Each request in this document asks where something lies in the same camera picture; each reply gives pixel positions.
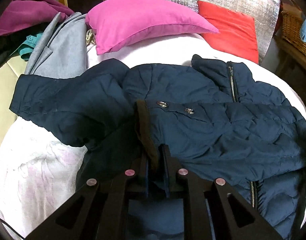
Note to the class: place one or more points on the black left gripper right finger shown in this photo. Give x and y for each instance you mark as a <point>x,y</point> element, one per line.
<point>211,209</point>

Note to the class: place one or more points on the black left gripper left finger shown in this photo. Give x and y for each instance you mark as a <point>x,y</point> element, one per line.
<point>98,210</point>

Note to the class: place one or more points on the navy blue puffer jacket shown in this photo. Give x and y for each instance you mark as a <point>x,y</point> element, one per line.
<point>216,119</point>

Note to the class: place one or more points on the white embossed bedspread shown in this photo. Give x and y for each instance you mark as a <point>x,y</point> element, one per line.
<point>38,172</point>

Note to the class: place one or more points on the cream leather sofa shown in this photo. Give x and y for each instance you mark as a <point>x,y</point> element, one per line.
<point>9,74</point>

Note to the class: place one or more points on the grey coat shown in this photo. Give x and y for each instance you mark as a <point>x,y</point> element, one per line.
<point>61,51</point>

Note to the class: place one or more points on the teal garment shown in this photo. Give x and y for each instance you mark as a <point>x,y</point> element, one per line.
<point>26,48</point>

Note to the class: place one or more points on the red pillow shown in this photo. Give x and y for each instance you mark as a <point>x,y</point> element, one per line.
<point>237,34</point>

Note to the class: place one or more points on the black garment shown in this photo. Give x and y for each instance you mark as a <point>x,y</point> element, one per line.
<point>10,43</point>

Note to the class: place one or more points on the magenta pillow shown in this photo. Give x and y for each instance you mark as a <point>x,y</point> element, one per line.
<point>120,23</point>

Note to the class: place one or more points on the wicker basket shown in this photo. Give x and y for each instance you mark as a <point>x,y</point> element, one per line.
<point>291,26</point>

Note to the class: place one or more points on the purple fleece garment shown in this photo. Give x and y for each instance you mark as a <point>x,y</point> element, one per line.
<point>22,14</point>

